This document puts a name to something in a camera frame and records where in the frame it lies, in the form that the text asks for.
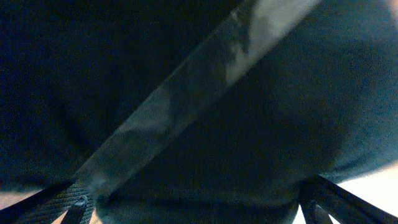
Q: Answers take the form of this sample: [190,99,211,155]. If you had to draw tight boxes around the black garment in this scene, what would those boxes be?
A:
[1,0,397,223]

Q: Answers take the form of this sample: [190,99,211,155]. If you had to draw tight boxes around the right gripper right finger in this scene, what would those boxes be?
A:
[299,176,397,224]

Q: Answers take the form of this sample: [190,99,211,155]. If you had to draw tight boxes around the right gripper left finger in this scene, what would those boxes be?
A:
[1,181,95,224]

